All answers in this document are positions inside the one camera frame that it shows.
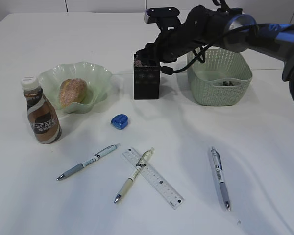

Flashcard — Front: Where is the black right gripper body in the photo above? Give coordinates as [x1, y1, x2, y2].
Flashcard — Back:
[137, 5, 225, 64]

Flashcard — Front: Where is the grey paper ball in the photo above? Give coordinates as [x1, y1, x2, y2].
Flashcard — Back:
[219, 81, 236, 87]

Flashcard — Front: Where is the blue pencil sharpener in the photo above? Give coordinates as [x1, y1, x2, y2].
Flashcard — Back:
[110, 114, 129, 130]

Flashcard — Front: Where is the sugar-dusted bread roll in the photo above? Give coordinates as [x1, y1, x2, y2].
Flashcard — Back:
[58, 79, 88, 108]

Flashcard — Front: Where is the clear plastic ruler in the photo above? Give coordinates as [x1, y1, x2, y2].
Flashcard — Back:
[122, 148, 185, 209]

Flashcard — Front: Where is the Nescafe coffee bottle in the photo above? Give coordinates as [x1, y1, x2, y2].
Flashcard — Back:
[21, 77, 62, 144]

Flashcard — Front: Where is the blue black right robot arm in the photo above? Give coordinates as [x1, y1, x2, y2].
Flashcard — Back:
[136, 0, 294, 101]

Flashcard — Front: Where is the green plastic woven basket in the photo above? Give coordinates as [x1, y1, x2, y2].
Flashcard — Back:
[187, 48, 252, 106]

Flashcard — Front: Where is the black pen holder box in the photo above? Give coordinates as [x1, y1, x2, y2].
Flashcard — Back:
[133, 54, 160, 100]

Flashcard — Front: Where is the green wavy glass plate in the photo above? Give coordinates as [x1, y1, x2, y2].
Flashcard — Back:
[38, 61, 112, 114]

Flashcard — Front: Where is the grey grip white pen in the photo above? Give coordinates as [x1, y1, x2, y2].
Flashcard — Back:
[211, 146, 231, 212]

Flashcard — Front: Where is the beige grip pen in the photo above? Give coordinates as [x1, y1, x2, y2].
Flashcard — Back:
[114, 147, 154, 204]

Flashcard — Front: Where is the blue-grey grip pen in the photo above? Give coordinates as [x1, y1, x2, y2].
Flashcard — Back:
[56, 143, 120, 181]

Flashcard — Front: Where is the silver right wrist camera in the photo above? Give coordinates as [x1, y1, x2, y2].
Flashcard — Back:
[144, 7, 181, 32]

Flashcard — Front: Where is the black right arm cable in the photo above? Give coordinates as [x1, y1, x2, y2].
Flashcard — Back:
[160, 0, 258, 75]

